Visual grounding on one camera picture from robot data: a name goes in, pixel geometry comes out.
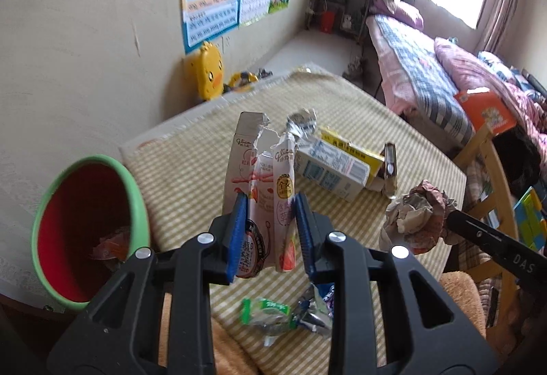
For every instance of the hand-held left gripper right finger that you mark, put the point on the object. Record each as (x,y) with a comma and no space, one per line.
(304,229)

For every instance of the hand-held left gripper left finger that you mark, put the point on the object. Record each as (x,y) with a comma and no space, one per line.
(239,229)

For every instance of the pink white snack box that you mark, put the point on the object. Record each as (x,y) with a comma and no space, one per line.
(265,195)

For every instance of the paper ball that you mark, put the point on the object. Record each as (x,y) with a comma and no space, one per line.
(414,217)

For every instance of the orange wrapper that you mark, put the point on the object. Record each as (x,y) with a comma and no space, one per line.
(113,244)

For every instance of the green bin with red inside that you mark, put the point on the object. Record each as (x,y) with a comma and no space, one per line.
(77,221)

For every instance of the blue yellow toy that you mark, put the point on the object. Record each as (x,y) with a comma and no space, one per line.
(532,221)

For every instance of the white blue carton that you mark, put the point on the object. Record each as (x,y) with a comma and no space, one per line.
(329,165)

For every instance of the wooden chair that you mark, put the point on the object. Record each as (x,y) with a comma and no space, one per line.
(500,178)

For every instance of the green plastic wrapper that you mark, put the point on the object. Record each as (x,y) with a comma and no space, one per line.
(263,306)

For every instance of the blue silver wrapper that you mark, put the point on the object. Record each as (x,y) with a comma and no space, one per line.
(314,315)

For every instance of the dark cloth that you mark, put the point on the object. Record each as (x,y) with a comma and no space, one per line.
(515,157)

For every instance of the silver foil wrapper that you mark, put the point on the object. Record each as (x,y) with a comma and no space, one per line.
(301,123)

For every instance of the orange book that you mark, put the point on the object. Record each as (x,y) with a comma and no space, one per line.
(485,112)

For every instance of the yellow toy vehicle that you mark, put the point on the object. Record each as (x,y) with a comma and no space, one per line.
(241,79)

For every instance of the small grey toy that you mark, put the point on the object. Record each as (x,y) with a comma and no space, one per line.
(265,72)

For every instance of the yellow duck toy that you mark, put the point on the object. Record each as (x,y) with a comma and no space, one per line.
(207,71)

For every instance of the pair of shoes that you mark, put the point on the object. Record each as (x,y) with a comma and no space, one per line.
(354,67)

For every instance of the pink blanket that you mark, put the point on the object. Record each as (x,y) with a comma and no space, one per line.
(474,71)

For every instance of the bed with checked cover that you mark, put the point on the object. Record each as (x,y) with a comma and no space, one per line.
(419,76)

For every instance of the red container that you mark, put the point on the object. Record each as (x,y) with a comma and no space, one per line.
(327,21)

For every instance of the purple pillow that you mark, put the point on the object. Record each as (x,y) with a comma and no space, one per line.
(399,16)

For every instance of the dark brown wooden cabinet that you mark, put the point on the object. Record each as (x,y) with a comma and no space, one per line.
(25,332)

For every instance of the patterned curtain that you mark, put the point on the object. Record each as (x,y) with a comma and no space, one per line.
(502,7)

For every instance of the white wall socket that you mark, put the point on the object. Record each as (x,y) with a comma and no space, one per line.
(227,42)

